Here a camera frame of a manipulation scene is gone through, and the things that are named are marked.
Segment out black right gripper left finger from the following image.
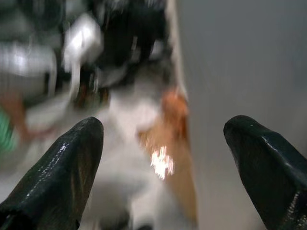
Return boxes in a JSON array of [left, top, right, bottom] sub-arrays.
[[0, 116, 105, 230]]

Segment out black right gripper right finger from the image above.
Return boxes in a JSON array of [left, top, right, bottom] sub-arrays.
[[223, 115, 307, 230]]

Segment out silver mini fridge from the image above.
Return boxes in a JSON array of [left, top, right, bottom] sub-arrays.
[[165, 0, 307, 230]]

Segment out flattened brown cardboard box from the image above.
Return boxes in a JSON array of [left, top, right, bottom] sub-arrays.
[[137, 124, 200, 225]]

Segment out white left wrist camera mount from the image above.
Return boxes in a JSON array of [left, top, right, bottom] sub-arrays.
[[61, 12, 104, 99]]

